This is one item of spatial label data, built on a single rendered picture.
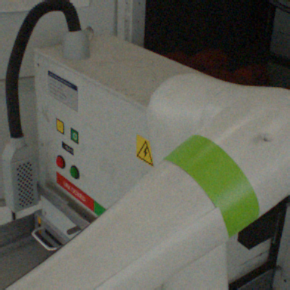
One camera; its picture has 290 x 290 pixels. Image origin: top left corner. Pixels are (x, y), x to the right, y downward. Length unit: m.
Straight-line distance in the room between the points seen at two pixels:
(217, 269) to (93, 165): 0.51
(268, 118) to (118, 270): 0.22
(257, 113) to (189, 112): 0.12
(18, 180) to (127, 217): 0.86
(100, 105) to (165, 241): 0.65
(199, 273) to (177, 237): 0.27
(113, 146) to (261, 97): 0.59
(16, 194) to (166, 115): 0.75
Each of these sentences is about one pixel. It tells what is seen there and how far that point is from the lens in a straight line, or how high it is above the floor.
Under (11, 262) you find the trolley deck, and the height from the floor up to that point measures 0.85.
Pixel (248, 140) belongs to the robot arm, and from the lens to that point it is 0.61.
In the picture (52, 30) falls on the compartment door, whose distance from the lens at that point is 1.62.
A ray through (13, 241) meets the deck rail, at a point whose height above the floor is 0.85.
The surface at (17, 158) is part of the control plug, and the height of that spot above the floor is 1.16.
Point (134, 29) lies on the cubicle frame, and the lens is 1.63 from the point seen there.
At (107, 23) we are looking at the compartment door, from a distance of 1.66.
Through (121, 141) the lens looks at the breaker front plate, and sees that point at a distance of 1.17.
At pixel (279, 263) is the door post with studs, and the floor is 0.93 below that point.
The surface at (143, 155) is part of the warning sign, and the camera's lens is 1.12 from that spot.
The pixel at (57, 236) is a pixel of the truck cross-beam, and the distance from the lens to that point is 1.53.
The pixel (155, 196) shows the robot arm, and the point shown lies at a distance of 0.59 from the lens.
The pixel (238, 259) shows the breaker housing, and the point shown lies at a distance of 1.40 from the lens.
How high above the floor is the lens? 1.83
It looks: 29 degrees down
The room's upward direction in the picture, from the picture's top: 1 degrees clockwise
